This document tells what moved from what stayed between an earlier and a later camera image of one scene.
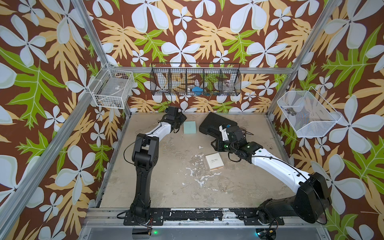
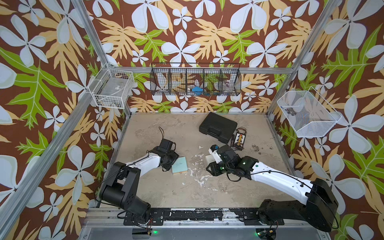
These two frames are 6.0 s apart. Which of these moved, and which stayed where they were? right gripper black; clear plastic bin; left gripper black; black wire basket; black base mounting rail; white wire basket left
Moved: left gripper black; right gripper black
Stayed: black base mounting rail; clear plastic bin; black wire basket; white wire basket left
